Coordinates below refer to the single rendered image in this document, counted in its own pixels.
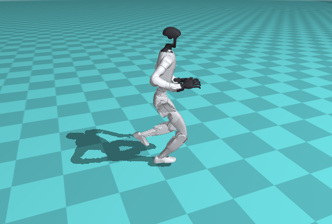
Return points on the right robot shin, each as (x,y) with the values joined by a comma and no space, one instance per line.
(173,144)

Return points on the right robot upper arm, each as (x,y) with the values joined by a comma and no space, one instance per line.
(165,63)

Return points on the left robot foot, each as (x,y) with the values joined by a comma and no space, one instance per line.
(144,141)

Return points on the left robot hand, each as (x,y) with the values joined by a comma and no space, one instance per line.
(179,79)

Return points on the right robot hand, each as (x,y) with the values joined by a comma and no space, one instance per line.
(189,84)

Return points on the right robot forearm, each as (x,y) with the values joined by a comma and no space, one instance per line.
(166,85)

